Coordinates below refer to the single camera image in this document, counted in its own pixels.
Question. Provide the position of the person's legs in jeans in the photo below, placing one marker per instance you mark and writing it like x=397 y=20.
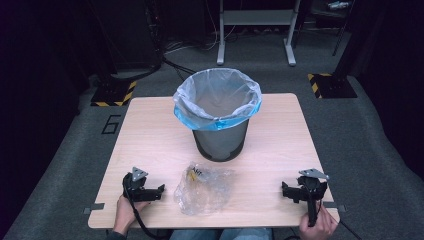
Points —
x=220 y=234

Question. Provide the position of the white desk frame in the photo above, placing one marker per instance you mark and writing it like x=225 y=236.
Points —
x=256 y=16

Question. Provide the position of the grey trash bin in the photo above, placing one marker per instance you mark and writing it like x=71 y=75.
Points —
x=220 y=143

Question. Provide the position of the person's left hand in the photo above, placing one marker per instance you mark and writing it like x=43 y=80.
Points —
x=126 y=213

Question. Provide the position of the clear plastic bag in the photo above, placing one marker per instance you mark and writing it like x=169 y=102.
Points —
x=203 y=190

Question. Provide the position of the thin black stand leg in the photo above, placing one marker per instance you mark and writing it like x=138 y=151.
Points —
x=340 y=38

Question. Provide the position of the person's right hand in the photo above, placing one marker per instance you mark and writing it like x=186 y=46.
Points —
x=319 y=228

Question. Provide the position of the black hazard-striped stand base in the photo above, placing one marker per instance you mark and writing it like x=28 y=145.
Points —
x=333 y=86
x=113 y=95

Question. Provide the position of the grey tape strip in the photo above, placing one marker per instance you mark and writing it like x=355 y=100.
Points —
x=94 y=208
x=335 y=206

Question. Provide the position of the black stand post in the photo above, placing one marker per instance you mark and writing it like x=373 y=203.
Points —
x=353 y=36

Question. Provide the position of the blue translucent bin liner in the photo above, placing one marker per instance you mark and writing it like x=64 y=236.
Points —
x=216 y=100

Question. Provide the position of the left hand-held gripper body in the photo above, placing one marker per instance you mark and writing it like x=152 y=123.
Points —
x=134 y=185

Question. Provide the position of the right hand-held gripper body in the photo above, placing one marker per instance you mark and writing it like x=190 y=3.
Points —
x=312 y=186

